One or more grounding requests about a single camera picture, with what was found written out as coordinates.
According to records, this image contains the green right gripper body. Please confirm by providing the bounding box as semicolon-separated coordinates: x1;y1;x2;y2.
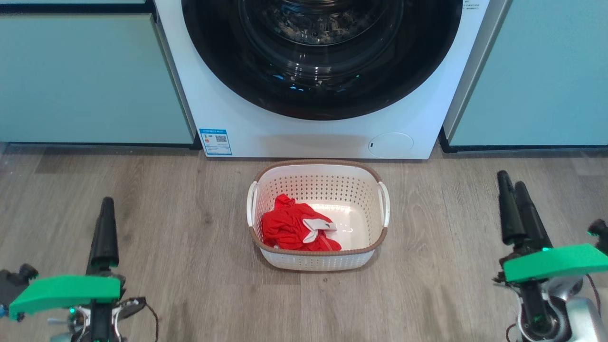
493;244;608;342

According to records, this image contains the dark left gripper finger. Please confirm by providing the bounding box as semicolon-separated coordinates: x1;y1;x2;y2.
87;197;120;275

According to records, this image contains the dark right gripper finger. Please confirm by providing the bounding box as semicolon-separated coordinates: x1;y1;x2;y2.
497;171;528;246
515;181;553;255

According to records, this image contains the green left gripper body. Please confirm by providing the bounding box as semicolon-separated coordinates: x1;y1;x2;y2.
9;275;146;342

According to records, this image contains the red garment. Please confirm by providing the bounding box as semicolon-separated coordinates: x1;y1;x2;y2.
261;193;342;252

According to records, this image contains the white garment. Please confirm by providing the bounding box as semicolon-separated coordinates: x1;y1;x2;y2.
302;218;337;244

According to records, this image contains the grey washing machine door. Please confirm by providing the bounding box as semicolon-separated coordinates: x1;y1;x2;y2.
180;0;464;121

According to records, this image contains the white front-load washing machine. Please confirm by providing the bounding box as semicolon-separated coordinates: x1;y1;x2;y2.
153;0;511;160

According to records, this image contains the stainless steel washing machine drum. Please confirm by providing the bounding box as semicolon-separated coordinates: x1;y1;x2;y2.
259;0;380;46

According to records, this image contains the round white filter cover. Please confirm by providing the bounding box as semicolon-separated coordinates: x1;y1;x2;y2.
368;132;414;159

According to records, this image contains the blue energy label sticker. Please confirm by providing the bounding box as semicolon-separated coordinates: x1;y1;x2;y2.
199;128;233;157

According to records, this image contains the pale green cabinet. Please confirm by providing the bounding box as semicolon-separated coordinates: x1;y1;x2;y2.
0;0;195;145
446;0;608;148

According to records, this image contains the white perforated basket brown rim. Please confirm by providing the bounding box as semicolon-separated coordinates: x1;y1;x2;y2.
246;159;391;272

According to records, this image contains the thin dark right gripper cable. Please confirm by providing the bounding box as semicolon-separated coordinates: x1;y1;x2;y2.
585;274;602;316

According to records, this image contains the thin dark gripper cable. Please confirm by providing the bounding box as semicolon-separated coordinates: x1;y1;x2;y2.
142;302;160;342
585;274;602;316

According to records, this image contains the thin dark left gripper cable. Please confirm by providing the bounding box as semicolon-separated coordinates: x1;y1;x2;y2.
142;302;160;342

